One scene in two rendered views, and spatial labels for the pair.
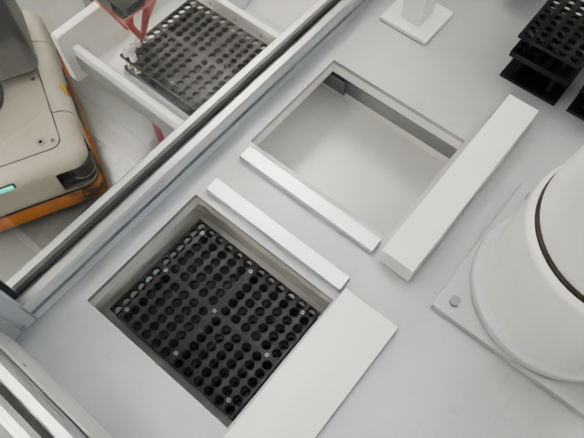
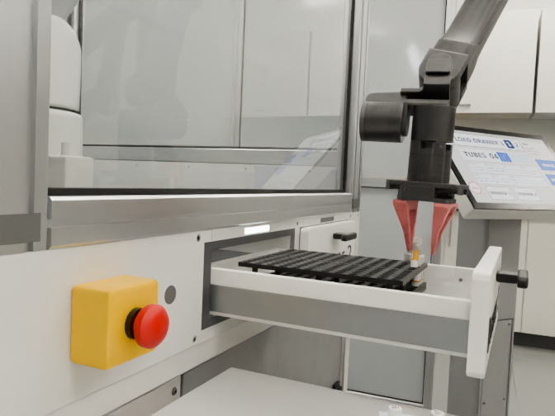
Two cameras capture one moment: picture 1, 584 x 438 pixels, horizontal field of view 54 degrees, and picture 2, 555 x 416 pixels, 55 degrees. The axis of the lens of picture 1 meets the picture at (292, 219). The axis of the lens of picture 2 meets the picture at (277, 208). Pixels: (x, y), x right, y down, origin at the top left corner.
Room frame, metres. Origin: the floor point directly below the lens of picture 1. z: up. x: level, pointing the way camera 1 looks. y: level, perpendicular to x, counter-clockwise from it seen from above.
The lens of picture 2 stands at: (1.38, -0.12, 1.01)
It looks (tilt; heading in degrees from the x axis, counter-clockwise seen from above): 3 degrees down; 165
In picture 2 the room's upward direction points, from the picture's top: 3 degrees clockwise
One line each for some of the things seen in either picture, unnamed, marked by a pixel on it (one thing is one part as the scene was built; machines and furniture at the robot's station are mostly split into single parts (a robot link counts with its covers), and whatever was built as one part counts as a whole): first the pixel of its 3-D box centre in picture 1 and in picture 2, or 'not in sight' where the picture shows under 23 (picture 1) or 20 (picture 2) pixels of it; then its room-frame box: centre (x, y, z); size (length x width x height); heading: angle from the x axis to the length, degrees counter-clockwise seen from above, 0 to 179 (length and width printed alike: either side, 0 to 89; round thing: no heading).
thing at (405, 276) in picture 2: not in sight; (409, 272); (0.74, 0.23, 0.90); 0.18 x 0.02 x 0.01; 141
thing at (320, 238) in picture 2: not in sight; (329, 250); (0.36, 0.26, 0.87); 0.29 x 0.02 x 0.11; 141
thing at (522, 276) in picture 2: not in sight; (512, 277); (0.82, 0.33, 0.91); 0.07 x 0.04 x 0.01; 141
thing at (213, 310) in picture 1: (217, 317); not in sight; (0.23, 0.10, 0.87); 0.22 x 0.18 x 0.06; 51
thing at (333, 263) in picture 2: not in sight; (335, 284); (0.68, 0.15, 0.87); 0.22 x 0.18 x 0.06; 51
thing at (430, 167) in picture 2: not in sight; (429, 168); (0.72, 0.27, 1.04); 0.10 x 0.07 x 0.07; 47
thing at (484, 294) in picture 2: not in sight; (487, 300); (0.81, 0.31, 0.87); 0.29 x 0.02 x 0.11; 141
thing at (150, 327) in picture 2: not in sight; (146, 325); (0.89, -0.11, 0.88); 0.04 x 0.03 x 0.04; 141
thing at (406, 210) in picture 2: not in sight; (422, 219); (0.71, 0.26, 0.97); 0.07 x 0.07 x 0.09; 47
